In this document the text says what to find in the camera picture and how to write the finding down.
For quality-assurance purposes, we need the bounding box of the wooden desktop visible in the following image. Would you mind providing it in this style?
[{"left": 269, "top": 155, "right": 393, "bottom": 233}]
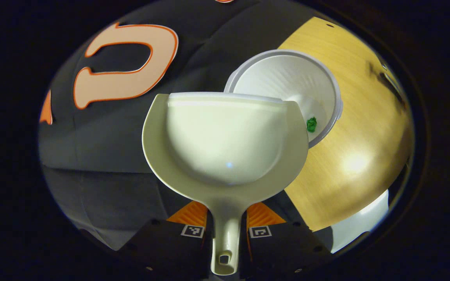
[{"left": 278, "top": 16, "right": 414, "bottom": 232}]

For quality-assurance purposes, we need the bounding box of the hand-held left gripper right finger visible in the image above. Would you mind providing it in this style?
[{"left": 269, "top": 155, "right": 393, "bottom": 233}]
[{"left": 239, "top": 202, "right": 333, "bottom": 278}]

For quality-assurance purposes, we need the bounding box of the white ribbed garbage bin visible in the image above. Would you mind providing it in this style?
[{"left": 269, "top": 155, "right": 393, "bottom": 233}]
[{"left": 224, "top": 49, "right": 343, "bottom": 149}]

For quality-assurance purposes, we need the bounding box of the grey plastic dustpan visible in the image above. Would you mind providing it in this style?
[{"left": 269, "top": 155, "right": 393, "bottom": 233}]
[{"left": 142, "top": 92, "right": 309, "bottom": 276}]

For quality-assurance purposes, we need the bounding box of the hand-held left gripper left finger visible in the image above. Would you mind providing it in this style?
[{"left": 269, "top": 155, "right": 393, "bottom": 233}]
[{"left": 118, "top": 201, "right": 213, "bottom": 279}]

